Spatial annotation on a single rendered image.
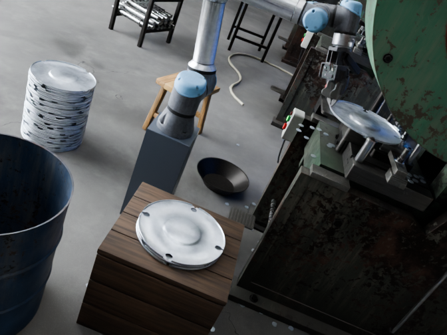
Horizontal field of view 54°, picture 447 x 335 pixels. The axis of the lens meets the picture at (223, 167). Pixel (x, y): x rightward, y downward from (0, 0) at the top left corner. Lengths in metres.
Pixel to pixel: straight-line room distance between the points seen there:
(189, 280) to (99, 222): 0.70
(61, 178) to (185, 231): 0.41
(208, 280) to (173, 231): 0.19
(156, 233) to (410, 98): 0.81
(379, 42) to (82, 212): 1.34
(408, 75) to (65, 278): 1.27
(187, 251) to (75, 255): 0.54
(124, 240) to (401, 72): 0.89
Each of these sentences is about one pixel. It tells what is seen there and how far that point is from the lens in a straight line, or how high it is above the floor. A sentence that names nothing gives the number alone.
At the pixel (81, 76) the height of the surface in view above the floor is 0.33.
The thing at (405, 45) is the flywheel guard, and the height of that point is 1.14.
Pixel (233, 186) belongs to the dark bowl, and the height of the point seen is 0.00.
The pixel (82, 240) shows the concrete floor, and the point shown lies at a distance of 1.81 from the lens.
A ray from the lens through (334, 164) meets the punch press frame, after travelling 1.60.
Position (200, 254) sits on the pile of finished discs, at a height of 0.37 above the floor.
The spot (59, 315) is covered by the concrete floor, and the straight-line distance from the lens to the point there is 1.59.
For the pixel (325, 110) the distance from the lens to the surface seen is 1.62.
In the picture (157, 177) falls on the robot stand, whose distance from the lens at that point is 1.79.
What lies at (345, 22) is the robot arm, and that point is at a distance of 1.62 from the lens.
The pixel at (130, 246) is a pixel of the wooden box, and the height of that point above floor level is 0.35.
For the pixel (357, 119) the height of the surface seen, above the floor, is 0.79.
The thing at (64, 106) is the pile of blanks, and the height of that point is 0.26.
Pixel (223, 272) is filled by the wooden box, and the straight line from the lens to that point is 1.38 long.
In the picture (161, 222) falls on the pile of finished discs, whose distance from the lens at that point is 1.42.
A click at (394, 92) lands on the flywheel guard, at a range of 1.18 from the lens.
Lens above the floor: 1.29
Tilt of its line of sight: 31 degrees down
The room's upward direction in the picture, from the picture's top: 24 degrees clockwise
